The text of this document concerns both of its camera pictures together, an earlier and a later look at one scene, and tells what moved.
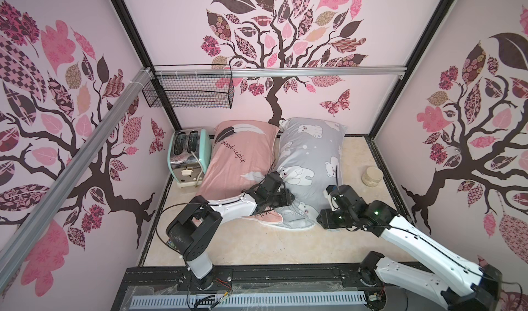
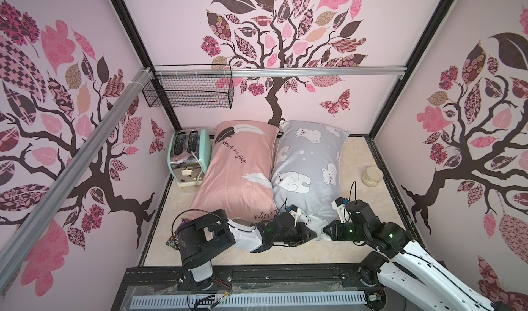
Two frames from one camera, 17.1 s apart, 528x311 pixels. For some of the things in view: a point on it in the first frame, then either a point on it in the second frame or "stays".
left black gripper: x=286 y=199 to x=303 y=230
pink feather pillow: x=242 y=153 stays
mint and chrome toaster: x=188 y=156 stays
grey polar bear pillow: x=309 y=157 stays
